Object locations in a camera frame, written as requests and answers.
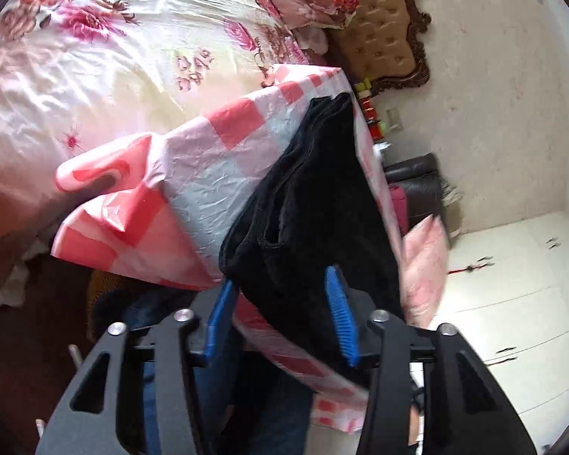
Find floral bedspread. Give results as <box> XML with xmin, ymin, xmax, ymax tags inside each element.
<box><xmin>0</xmin><ymin>0</ymin><xmax>324</xmax><ymax>311</ymax></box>

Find tufted carved wooden headboard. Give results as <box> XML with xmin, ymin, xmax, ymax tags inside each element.
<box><xmin>323</xmin><ymin>0</ymin><xmax>431</xmax><ymax>99</ymax></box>

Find pink checkered tablecloth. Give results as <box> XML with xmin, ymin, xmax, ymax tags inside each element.
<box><xmin>51</xmin><ymin>63</ymin><xmax>411</xmax><ymax>434</ymax></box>

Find black leather sofa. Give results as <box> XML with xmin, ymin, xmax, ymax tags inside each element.
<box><xmin>383</xmin><ymin>153</ymin><xmax>450</xmax><ymax>238</ymax></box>

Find person's blue jeans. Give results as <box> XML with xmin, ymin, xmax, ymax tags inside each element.
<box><xmin>123</xmin><ymin>289</ymin><xmax>314</xmax><ymax>455</ymax></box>

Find white wardrobe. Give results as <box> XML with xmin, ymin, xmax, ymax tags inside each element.
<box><xmin>429</xmin><ymin>212</ymin><xmax>569</xmax><ymax>447</ymax></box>

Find pink patterned pillow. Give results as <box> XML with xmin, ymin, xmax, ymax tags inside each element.
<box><xmin>401</xmin><ymin>215</ymin><xmax>451</xmax><ymax>329</ymax></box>

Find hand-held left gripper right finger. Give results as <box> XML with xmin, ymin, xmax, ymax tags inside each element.
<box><xmin>324</xmin><ymin>265</ymin><xmax>538</xmax><ymax>455</ymax></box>

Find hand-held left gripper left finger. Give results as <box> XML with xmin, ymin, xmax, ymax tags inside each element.
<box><xmin>35</xmin><ymin>279</ymin><xmax>242</xmax><ymax>455</ymax></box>

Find magenta cushion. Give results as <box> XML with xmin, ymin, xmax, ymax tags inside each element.
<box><xmin>390</xmin><ymin>185</ymin><xmax>411</xmax><ymax>238</ymax></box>

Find black pants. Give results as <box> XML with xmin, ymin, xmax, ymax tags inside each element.
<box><xmin>219</xmin><ymin>92</ymin><xmax>406</xmax><ymax>389</ymax></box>

